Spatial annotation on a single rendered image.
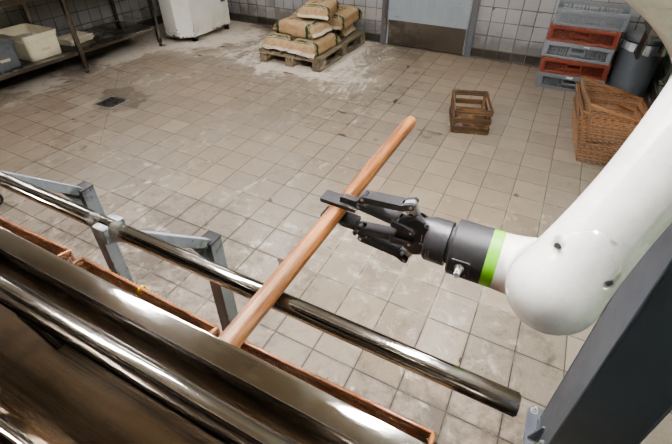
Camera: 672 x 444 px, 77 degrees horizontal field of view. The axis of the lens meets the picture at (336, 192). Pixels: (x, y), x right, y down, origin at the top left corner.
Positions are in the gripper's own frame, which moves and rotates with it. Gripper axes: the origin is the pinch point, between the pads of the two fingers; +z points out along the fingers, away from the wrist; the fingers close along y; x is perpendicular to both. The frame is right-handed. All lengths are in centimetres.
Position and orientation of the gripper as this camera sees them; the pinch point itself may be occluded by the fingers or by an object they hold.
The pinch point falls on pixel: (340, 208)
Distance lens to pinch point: 76.6
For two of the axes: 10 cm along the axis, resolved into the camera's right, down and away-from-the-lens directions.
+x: 4.6, -5.3, 7.1
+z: -8.9, -2.7, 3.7
